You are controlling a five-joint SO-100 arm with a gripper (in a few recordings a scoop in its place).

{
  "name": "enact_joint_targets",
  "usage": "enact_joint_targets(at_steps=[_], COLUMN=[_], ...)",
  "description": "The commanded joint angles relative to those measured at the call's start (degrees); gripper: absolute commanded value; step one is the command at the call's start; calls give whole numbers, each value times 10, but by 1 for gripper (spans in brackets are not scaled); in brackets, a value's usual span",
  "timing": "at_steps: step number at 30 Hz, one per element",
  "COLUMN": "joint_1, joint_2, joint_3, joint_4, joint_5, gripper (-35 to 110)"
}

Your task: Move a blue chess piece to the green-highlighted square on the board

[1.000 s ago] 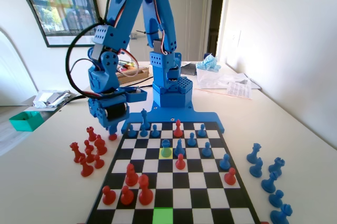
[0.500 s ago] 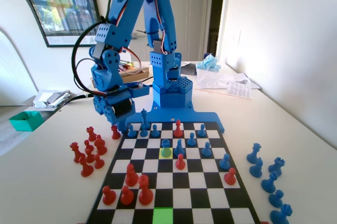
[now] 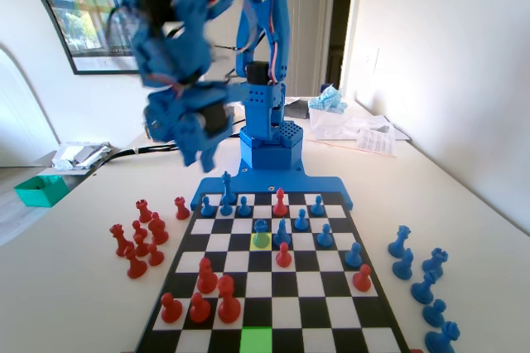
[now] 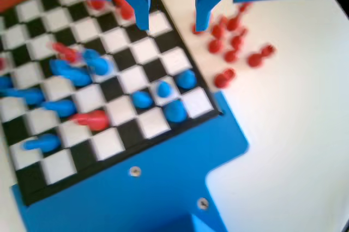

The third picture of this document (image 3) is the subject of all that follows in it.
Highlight white paper sheet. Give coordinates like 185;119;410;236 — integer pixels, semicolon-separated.
372;114;412;143

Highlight green plastic bin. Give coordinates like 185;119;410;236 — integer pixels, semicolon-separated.
13;174;70;208

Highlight printed paper sheet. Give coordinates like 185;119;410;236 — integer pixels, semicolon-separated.
354;127;398;158

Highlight dark grey device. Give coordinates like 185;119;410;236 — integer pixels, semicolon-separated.
285;99;311;120

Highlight pile of papers and foil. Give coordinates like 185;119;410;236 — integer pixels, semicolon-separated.
51;141;121;172

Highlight blue knight chess piece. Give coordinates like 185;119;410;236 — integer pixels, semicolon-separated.
392;248;415;281

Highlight black cable bundle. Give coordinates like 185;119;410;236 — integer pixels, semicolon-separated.
89;118;249;172

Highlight blue base plate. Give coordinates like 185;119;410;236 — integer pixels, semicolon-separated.
189;168;354;211

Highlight clear plastic bag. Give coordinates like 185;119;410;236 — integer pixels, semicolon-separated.
309;108;393;141

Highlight black framed poster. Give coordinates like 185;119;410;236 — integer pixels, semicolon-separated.
39;0;169;76

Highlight red king chess piece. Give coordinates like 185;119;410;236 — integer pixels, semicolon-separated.
217;273;242;324

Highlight black white chessboard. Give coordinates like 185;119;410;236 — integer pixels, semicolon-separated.
134;191;411;353

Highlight white arched panel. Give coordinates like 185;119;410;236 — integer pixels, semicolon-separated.
0;0;76;168

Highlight blue plastic game piece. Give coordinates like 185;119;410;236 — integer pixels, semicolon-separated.
388;225;413;258

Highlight red white black servo wire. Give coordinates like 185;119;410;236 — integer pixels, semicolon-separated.
264;4;285;87

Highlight blue chess king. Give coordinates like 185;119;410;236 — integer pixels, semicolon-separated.
221;170;238;207

